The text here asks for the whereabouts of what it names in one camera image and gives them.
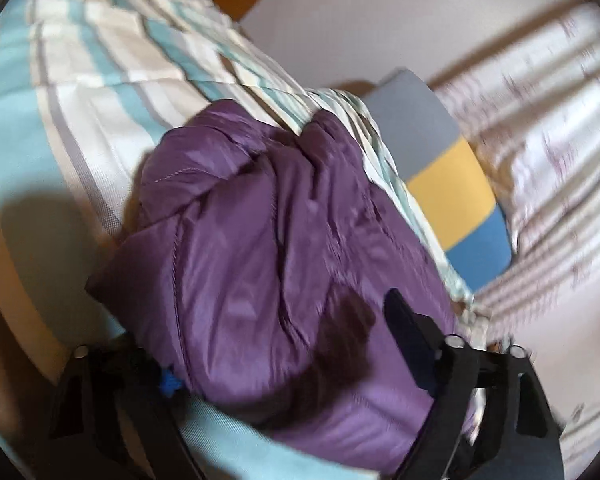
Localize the grey yellow blue pillow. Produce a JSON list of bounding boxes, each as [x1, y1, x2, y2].
[[364, 67, 514, 293]]

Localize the purple down jacket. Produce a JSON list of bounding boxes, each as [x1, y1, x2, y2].
[[85, 98, 482, 480]]

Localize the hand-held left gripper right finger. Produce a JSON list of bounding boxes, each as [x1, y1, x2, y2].
[[383, 287, 567, 480]]

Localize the white patterned curtain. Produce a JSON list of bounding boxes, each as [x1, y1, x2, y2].
[[427, 2, 600, 480]]

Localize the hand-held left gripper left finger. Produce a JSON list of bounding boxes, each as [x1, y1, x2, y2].
[[47, 337, 203, 480]]

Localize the striped bed blanket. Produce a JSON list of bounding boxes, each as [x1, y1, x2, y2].
[[0, 0, 487, 480]]

